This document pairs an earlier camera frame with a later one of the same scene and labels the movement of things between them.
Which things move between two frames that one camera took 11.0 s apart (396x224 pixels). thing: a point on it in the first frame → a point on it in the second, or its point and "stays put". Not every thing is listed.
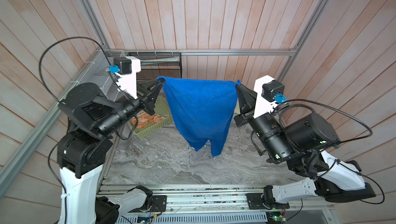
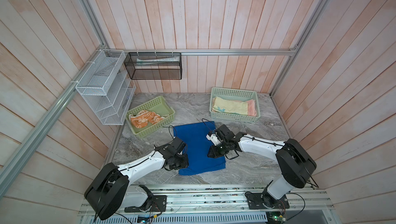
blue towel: x=203 y=110 → x=197 y=147
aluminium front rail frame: x=205 y=204 stays put
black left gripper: x=149 y=94 → x=184 y=164
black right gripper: x=247 y=113 → x=213 y=152
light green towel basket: x=161 y=108 stays put
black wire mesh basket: x=157 y=64 stays put
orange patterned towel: x=144 y=118 stays put
